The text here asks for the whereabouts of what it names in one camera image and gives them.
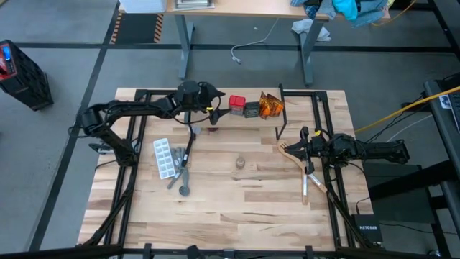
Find orange-yellow floor cable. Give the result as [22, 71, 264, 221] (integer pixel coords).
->
[372, 0, 418, 28]

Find blue denim jeans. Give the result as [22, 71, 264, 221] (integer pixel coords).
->
[316, 0, 338, 22]

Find wooden desk with grey legs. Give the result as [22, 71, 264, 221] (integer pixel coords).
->
[118, 0, 392, 87]

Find black aluminium table frame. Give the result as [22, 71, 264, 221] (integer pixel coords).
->
[77, 88, 374, 259]

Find cyan garment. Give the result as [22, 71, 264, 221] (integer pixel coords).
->
[332, 0, 359, 21]

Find white crumpled cloth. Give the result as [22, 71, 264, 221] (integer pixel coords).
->
[291, 18, 331, 42]

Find slotted wooden spatula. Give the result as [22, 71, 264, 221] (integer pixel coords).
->
[276, 139, 328, 194]

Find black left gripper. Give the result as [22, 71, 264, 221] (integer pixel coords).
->
[196, 81, 231, 126]

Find orange taco seasoning packet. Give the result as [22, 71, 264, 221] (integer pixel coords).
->
[258, 91, 277, 120]

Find black crate with red device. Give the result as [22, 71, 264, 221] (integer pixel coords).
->
[0, 39, 55, 112]

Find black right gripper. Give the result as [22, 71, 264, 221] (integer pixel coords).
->
[285, 126, 326, 176]

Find black Netgear switch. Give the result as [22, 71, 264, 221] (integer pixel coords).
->
[351, 214, 384, 244]

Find dark grey equipment box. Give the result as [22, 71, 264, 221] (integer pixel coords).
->
[362, 161, 436, 224]

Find yellow hanging cable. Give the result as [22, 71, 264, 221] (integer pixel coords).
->
[355, 85, 460, 135]

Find white cable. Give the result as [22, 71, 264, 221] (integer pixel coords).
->
[231, 17, 280, 65]

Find red-lidded spice tin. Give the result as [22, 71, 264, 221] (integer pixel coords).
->
[228, 94, 247, 117]

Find dark plaid garment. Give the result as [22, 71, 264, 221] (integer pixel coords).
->
[290, 0, 319, 20]

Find light blue denim garment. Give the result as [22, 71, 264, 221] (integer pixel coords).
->
[350, 0, 392, 29]

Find large grey measuring spoon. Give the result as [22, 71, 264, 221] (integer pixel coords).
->
[178, 167, 191, 197]

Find black spice tin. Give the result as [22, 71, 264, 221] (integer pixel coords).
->
[244, 101, 261, 119]

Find black measuring spoon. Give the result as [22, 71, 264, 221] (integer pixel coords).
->
[180, 133, 198, 168]

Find wooden shelf with black legs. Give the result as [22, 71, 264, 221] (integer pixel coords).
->
[188, 83, 288, 141]

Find black hazard-striped floor mat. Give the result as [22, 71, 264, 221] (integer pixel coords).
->
[109, 12, 165, 45]

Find white ice cube tray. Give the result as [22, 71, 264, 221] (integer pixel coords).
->
[152, 137, 178, 181]

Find orange carton with red lid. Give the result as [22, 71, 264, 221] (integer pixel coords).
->
[268, 94, 285, 117]

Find grey plastic utensil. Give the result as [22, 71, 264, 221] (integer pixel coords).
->
[183, 110, 203, 137]

